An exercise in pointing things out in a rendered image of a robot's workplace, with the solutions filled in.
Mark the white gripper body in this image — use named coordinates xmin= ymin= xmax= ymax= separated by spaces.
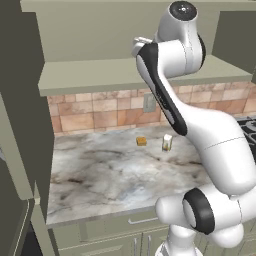
xmin=130 ymin=35 xmax=155 ymax=58

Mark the pale yellow jam jar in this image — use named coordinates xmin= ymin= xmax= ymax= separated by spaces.
xmin=161 ymin=133 xmax=173 ymax=153

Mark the dark olive tall cabinet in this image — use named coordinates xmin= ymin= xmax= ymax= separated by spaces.
xmin=0 ymin=0 xmax=56 ymax=256

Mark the black hob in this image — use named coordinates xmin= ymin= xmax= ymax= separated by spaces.
xmin=235 ymin=115 xmax=256 ymax=155

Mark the pale green drawer front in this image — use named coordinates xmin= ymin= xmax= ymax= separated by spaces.
xmin=79 ymin=214 xmax=170 ymax=242

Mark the pale green cupboard door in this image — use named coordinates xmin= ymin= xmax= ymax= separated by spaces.
xmin=141 ymin=226 xmax=172 ymax=256
xmin=57 ymin=233 xmax=142 ymax=256

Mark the olive green wall cabinet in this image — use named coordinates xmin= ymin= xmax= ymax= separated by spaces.
xmin=19 ymin=0 xmax=256 ymax=98

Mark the grey wall outlet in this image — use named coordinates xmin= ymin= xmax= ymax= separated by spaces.
xmin=143 ymin=92 xmax=157 ymax=114

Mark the dark olive wall cabinet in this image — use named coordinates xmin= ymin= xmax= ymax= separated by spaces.
xmin=211 ymin=9 xmax=256 ymax=85

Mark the silver drawer handle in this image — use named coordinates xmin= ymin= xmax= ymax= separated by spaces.
xmin=127 ymin=216 xmax=160 ymax=226

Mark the silver cupboard door handle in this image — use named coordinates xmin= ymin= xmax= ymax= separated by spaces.
xmin=146 ymin=234 xmax=153 ymax=256
xmin=132 ymin=237 xmax=139 ymax=256

